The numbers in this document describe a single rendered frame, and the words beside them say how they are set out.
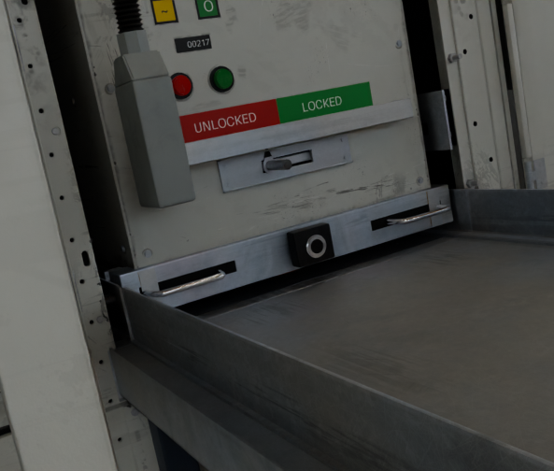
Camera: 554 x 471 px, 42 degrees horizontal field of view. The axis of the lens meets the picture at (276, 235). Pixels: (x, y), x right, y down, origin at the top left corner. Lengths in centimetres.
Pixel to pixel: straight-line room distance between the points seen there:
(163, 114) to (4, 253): 60
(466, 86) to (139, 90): 54
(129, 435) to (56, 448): 67
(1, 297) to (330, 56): 87
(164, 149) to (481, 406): 45
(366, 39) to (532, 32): 28
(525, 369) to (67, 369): 44
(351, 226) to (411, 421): 68
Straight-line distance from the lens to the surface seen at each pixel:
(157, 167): 83
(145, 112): 83
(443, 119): 115
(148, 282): 94
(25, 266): 25
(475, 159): 118
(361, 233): 108
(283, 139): 98
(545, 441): 52
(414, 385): 62
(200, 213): 97
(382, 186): 112
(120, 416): 93
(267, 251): 100
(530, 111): 124
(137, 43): 86
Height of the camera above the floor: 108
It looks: 9 degrees down
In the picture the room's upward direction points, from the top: 11 degrees counter-clockwise
